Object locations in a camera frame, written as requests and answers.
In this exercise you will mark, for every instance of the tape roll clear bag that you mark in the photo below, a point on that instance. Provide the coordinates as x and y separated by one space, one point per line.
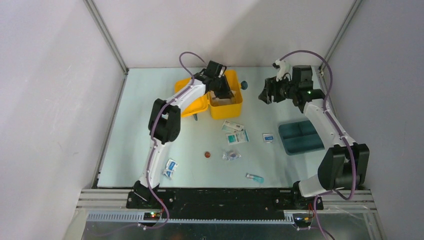
231 155

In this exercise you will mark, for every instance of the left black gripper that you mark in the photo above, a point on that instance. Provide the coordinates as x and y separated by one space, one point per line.
226 92

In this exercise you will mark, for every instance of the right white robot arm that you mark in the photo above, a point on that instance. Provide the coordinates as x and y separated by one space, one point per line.
345 163

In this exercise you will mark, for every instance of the small white blue sachet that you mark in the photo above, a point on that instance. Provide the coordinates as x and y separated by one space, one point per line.
268 137

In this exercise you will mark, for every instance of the yellow medicine kit box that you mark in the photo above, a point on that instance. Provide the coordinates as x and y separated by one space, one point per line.
220 109

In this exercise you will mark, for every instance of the grey kit latch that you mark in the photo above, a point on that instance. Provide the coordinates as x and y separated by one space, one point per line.
244 85

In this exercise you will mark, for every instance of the teal medical gauze packet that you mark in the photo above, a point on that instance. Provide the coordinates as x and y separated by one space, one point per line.
237 137

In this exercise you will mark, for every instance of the teal divided tray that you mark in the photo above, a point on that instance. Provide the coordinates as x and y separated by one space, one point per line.
299 138

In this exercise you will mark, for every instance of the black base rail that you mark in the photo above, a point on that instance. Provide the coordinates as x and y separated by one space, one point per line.
234 204

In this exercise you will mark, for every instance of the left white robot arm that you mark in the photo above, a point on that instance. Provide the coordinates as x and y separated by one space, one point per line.
165 122

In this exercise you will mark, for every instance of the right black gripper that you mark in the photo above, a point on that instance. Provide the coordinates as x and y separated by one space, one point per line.
270 88

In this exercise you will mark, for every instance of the teal capped small tube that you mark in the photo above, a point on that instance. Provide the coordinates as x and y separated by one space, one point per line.
255 178

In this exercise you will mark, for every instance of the white long gauze packet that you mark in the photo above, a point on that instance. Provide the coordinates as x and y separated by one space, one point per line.
231 127

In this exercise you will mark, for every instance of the aluminium frame front beam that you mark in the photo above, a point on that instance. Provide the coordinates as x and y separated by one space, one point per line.
101 214

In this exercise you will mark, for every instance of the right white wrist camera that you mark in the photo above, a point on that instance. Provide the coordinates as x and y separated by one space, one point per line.
282 68

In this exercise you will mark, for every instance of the white blue alcohol pad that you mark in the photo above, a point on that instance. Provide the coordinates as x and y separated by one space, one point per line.
171 165
168 174

